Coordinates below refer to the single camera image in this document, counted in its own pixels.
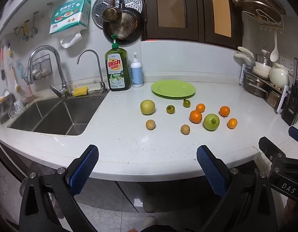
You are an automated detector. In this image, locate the green plate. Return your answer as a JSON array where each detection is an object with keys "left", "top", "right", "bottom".
[{"left": 151, "top": 80, "right": 196, "bottom": 99}]

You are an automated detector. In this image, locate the white ladle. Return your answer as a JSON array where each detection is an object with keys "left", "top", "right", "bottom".
[{"left": 270, "top": 30, "right": 280, "bottom": 63}]

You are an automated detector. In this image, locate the orange with stem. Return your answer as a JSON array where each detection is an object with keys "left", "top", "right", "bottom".
[{"left": 219, "top": 106, "right": 231, "bottom": 118}]

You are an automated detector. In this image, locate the small copper pot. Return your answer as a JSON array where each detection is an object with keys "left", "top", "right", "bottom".
[{"left": 102, "top": 0, "right": 122, "bottom": 23}]

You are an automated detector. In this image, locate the large orange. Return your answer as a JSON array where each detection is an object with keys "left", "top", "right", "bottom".
[{"left": 189, "top": 110, "right": 203, "bottom": 124}]

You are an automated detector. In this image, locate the black frying pan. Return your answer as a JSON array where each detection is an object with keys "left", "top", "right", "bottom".
[{"left": 102, "top": 0, "right": 145, "bottom": 46}]

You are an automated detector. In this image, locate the steel steamer plate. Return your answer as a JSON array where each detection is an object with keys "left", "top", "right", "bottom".
[{"left": 92, "top": 0, "right": 143, "bottom": 31}]

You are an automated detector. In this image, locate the steel pot with white handle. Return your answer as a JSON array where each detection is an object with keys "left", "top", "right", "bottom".
[{"left": 237, "top": 46, "right": 273, "bottom": 66}]

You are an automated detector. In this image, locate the black wire basket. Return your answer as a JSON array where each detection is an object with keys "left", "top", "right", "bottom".
[{"left": 23, "top": 53, "right": 53, "bottom": 85}]

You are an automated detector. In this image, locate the dish drainer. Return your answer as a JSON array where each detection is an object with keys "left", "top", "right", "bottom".
[{"left": 0, "top": 89, "right": 19, "bottom": 124}]

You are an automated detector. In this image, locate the large steel pot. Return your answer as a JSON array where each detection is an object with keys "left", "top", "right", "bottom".
[{"left": 243, "top": 75, "right": 269, "bottom": 99}]

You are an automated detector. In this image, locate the thin steel faucet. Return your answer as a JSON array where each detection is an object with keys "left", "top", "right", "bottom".
[{"left": 77, "top": 49, "right": 109, "bottom": 94}]

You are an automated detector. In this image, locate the green apple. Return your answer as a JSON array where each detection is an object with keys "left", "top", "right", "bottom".
[{"left": 203, "top": 113, "right": 220, "bottom": 131}]

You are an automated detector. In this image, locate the white wall rack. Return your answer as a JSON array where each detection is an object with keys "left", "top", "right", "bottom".
[{"left": 241, "top": 8, "right": 285, "bottom": 34}]

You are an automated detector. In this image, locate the dark brown window frame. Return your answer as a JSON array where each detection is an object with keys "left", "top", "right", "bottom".
[{"left": 137, "top": 0, "right": 244, "bottom": 49}]

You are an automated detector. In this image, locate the green dish soap bottle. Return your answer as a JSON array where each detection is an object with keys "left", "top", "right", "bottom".
[{"left": 105, "top": 35, "right": 131, "bottom": 92}]

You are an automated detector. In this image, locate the large yellow-green pear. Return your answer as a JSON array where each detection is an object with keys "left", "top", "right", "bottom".
[{"left": 140, "top": 100, "right": 156, "bottom": 115}]

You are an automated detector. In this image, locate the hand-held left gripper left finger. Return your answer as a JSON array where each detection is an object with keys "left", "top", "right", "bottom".
[{"left": 18, "top": 144, "right": 99, "bottom": 232}]

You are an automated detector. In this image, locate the person's white slipper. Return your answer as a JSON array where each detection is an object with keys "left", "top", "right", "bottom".
[
  {"left": 144, "top": 215, "right": 157, "bottom": 227},
  {"left": 142, "top": 198, "right": 156, "bottom": 213}
]

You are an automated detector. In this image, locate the large steel faucet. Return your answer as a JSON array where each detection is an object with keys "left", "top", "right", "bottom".
[{"left": 27, "top": 45, "right": 72, "bottom": 99}]

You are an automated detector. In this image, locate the white wall cabinet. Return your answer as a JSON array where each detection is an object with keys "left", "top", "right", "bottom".
[{"left": 0, "top": 0, "right": 46, "bottom": 47}]

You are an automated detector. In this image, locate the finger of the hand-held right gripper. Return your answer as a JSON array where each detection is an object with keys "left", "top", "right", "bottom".
[
  {"left": 258, "top": 136, "right": 286, "bottom": 160},
  {"left": 288, "top": 125, "right": 298, "bottom": 147}
]

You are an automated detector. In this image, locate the steel sink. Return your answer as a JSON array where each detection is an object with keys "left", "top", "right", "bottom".
[{"left": 7, "top": 94, "right": 108, "bottom": 136}]

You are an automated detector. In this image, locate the white pitcher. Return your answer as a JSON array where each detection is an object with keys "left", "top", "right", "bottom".
[{"left": 269, "top": 63, "right": 294, "bottom": 89}]

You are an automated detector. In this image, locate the black knife block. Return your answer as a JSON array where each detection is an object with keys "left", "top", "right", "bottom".
[{"left": 281, "top": 58, "right": 298, "bottom": 126}]

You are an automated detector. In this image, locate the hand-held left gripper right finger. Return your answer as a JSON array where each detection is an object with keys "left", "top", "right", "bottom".
[{"left": 196, "top": 145, "right": 278, "bottom": 232}]

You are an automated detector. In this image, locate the wall power socket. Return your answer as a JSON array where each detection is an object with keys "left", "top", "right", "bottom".
[{"left": 280, "top": 55, "right": 295, "bottom": 66}]

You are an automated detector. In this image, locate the white cup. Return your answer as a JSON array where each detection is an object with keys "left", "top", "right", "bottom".
[{"left": 13, "top": 99, "right": 26, "bottom": 113}]

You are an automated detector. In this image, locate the white pump bottle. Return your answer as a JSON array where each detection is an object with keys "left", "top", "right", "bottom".
[{"left": 130, "top": 52, "right": 144, "bottom": 88}]

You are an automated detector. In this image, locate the white pan with white handle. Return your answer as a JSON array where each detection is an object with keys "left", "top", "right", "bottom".
[{"left": 234, "top": 53, "right": 272, "bottom": 79}]

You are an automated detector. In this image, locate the yellow sponge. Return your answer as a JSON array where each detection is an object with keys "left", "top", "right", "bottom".
[{"left": 72, "top": 86, "right": 89, "bottom": 97}]

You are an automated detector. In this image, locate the white pot rack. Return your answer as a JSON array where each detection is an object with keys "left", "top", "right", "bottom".
[{"left": 239, "top": 63, "right": 291, "bottom": 114}]

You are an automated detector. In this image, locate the yellow dish brush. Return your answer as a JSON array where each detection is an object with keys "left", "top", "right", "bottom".
[{"left": 9, "top": 64, "right": 22, "bottom": 93}]

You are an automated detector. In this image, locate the yellow wall hook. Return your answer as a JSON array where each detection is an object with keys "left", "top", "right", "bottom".
[{"left": 14, "top": 20, "right": 31, "bottom": 42}]

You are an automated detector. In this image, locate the paper towel pack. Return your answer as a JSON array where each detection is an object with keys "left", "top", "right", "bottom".
[{"left": 49, "top": 0, "right": 92, "bottom": 49}]

